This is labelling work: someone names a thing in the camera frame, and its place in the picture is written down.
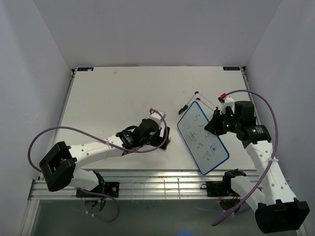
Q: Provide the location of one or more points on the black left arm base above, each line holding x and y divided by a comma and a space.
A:
107, 188

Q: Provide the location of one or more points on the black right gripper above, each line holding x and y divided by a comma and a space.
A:
213, 126

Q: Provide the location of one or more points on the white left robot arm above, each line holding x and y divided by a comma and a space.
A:
63, 165

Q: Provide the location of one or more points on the wire whiteboard stand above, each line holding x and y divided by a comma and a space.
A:
199, 98

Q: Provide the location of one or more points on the blue left corner label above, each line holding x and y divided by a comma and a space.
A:
88, 69

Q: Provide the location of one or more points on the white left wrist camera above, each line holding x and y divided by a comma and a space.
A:
157, 116

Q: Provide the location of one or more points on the blue corner label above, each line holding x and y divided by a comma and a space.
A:
231, 68
88, 69

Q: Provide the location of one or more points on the blue right corner label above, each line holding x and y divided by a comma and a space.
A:
231, 68

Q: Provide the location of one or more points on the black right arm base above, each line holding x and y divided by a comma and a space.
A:
217, 189

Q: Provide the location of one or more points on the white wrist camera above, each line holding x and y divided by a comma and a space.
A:
157, 116
226, 101

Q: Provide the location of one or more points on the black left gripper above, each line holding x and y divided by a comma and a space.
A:
159, 139

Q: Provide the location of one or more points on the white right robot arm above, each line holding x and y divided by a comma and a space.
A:
276, 208

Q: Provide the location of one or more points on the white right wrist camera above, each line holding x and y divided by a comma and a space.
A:
226, 101

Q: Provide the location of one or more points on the aluminium table frame rail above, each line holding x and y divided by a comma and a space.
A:
141, 185

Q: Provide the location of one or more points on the blue framed whiteboard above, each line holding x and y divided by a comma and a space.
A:
207, 150

